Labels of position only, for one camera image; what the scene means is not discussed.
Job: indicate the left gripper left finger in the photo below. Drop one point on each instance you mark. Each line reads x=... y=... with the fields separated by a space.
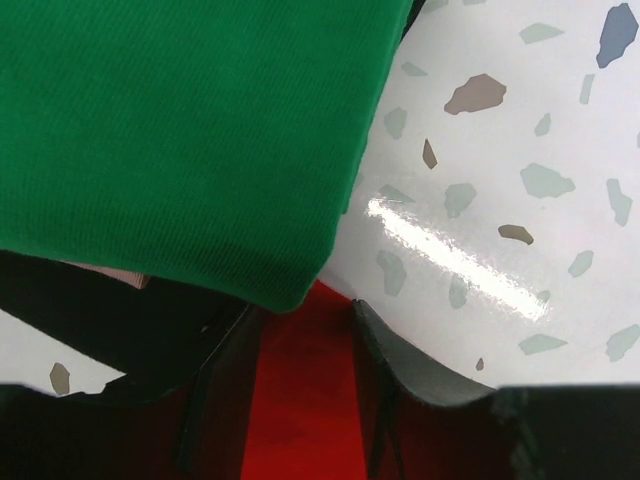
x=197 y=430

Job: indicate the red t shirt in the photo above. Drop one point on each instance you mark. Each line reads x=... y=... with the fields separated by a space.
x=304 y=422

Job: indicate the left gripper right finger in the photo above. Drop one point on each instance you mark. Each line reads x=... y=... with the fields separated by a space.
x=421 y=420

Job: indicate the green folded t shirt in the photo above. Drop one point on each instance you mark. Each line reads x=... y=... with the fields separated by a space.
x=190 y=140

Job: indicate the pink folded t shirt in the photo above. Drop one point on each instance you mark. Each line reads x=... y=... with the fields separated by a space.
x=135 y=280

